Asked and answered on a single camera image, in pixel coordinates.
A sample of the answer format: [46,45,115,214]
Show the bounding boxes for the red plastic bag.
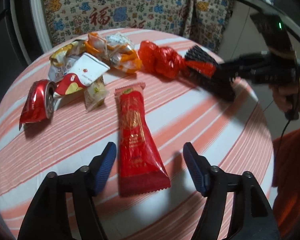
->
[138,40,216,79]

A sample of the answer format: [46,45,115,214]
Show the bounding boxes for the orange clear plastic wrapper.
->
[85,32,142,74]

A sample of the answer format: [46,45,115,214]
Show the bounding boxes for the red snack wrapper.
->
[115,82,171,197]

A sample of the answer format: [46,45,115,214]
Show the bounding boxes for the small beige transparent wrapper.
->
[84,76,109,112]

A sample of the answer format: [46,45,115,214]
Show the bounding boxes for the white red creat new wrapper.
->
[53,53,110,98]

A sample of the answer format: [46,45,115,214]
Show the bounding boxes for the crushed red soda can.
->
[19,79,57,130]

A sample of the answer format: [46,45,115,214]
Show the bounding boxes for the yellow white snack bag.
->
[48,40,86,83]

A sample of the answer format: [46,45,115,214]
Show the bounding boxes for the person's right hand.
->
[269,83,299,113]

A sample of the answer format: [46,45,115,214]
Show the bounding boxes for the patterned fu character cloth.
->
[42,0,235,52]

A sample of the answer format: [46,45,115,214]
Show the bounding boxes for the striped pink white tablecloth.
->
[0,55,274,239]

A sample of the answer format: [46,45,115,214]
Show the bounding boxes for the black refrigerator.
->
[0,0,36,101]

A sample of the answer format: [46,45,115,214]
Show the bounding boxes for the black cable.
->
[273,80,300,170]

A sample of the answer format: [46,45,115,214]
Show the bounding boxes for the white door frame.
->
[9,0,52,65]

